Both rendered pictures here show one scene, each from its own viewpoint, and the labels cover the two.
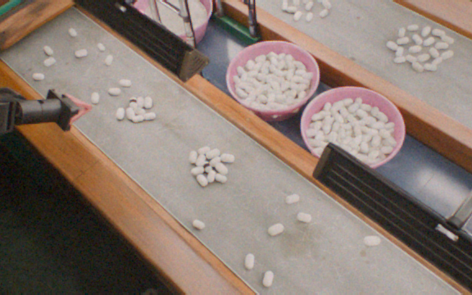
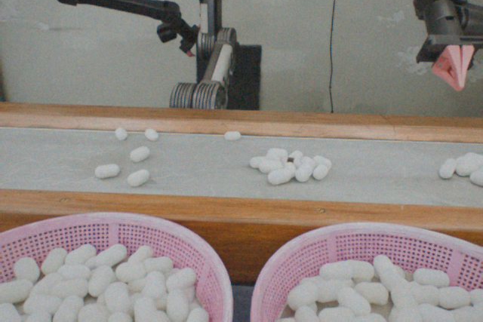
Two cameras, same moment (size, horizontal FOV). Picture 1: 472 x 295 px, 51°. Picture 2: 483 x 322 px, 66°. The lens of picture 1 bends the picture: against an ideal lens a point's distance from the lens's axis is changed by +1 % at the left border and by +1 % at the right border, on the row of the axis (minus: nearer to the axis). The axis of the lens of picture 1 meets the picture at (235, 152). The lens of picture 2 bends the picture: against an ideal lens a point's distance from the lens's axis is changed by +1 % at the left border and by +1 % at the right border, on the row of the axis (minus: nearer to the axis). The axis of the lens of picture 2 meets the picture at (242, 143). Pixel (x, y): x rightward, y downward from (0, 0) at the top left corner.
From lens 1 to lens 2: 1.36 m
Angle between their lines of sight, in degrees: 92
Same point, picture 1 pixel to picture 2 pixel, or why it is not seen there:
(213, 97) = (426, 211)
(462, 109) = not seen: outside the picture
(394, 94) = not seen: outside the picture
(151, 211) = (285, 121)
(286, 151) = (195, 201)
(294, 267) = (96, 149)
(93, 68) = not seen: outside the picture
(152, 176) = (333, 146)
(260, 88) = (407, 303)
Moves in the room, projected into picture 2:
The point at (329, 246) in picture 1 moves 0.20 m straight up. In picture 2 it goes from (53, 171) to (30, 37)
